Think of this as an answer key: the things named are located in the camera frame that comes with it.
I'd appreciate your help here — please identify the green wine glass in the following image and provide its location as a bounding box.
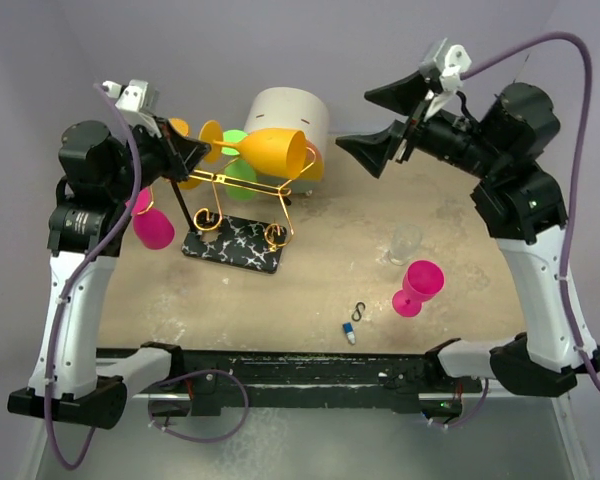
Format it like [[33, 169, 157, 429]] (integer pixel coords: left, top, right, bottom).
[[222, 129, 257, 201]]

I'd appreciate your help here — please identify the white round drawer cabinet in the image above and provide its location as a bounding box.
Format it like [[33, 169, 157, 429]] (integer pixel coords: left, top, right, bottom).
[[243, 87, 329, 196]]

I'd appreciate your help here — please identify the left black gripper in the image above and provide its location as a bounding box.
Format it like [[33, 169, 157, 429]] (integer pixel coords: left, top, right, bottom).
[[105, 115, 210, 202]]

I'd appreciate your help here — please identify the black s-hook carabiner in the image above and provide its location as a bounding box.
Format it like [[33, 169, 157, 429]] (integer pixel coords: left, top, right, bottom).
[[351, 301, 366, 322]]

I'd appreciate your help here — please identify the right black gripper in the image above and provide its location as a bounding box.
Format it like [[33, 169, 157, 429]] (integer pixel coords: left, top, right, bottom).
[[338, 66, 508, 180]]

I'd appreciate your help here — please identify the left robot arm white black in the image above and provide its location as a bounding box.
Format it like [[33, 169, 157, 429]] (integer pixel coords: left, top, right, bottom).
[[7, 119, 211, 429]]

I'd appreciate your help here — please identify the orange wine glass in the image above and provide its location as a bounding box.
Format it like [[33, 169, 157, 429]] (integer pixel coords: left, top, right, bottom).
[[165, 118, 208, 190], [198, 120, 307, 180]]

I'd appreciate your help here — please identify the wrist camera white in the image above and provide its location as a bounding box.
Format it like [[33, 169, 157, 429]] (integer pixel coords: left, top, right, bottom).
[[101, 79, 159, 116], [418, 38, 472, 94]]

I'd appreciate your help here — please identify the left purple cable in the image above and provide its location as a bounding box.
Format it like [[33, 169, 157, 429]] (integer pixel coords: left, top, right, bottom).
[[44, 82, 144, 471]]

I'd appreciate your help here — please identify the purple cable loop under rail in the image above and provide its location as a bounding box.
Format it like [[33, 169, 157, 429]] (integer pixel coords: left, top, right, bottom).
[[147, 368, 251, 444]]

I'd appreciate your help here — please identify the pink wine glass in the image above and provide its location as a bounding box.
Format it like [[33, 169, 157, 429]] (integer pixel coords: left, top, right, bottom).
[[131, 187, 175, 250], [392, 260, 445, 318]]

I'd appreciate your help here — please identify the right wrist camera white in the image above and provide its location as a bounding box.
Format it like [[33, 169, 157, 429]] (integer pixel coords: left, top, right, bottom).
[[418, 38, 472, 94]]

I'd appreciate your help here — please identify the gold wire wine glass rack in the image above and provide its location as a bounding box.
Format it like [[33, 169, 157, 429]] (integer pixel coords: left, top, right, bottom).
[[175, 172, 293, 274]]

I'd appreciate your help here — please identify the small blue white bottle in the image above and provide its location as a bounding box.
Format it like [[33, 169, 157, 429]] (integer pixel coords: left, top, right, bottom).
[[342, 322, 356, 345]]

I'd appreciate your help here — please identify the clear wine glass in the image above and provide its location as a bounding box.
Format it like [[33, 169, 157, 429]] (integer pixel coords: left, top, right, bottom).
[[387, 224, 422, 265]]

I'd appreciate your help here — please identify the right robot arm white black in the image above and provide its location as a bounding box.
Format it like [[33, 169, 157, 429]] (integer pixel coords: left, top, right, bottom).
[[336, 73, 600, 397]]

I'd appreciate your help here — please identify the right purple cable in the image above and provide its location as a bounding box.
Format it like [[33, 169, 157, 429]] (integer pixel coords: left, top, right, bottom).
[[462, 32, 600, 426]]

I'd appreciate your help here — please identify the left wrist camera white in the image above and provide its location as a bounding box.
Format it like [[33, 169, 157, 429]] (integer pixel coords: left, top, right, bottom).
[[101, 79, 159, 116]]

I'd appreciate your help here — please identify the pink wine glass front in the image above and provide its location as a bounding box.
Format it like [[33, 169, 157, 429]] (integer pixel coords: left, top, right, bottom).
[[392, 260, 445, 318]]

